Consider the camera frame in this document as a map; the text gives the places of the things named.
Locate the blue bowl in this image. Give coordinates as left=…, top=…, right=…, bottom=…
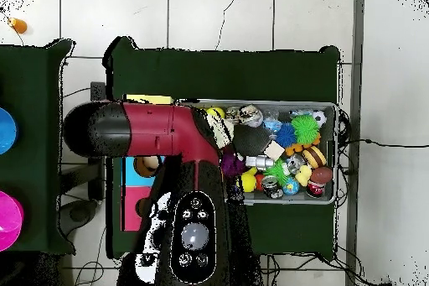
left=0, top=107, right=18, bottom=155

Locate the dark green side table cloth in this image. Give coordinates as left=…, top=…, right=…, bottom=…
left=0, top=39, right=76, bottom=255

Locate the magenta bowl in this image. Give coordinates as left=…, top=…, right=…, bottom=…
left=0, top=190, right=24, bottom=252

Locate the purple spiky monster toy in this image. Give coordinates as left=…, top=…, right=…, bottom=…
left=220, top=152, right=246, bottom=179

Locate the shallow wire mesh bin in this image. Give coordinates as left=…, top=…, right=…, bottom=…
left=177, top=98, right=338, bottom=205

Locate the silver drink can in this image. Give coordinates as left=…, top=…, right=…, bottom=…
left=238, top=104, right=264, bottom=128

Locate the cream knitted cloth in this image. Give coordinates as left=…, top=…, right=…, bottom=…
left=207, top=114, right=235, bottom=150

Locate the small orange floor object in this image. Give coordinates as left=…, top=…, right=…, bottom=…
left=7, top=17, right=28, bottom=34

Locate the green spiky puffer ball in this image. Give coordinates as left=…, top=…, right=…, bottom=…
left=290, top=114, right=320, bottom=146

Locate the small blue spiky puffer ball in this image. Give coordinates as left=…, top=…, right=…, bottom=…
left=274, top=122, right=297, bottom=148

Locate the black floor cable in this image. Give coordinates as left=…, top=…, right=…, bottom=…
left=336, top=138, right=429, bottom=148

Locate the black frame beside table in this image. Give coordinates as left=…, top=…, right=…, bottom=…
left=59, top=81, right=107, bottom=237

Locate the brown toy football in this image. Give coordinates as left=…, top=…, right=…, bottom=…
left=309, top=165, right=333, bottom=185

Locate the wooden box with three holes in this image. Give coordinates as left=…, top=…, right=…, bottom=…
left=119, top=93, right=175, bottom=232

